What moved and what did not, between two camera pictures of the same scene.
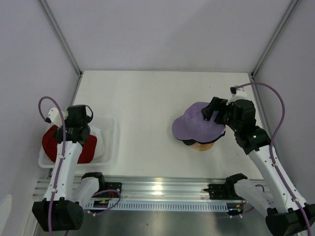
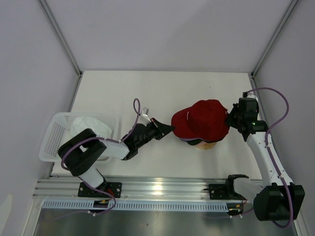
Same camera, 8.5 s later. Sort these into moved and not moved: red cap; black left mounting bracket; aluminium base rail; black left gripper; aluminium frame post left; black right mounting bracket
Moved: red cap; black left gripper
Not moved: black right mounting bracket; aluminium base rail; aluminium frame post left; black left mounting bracket
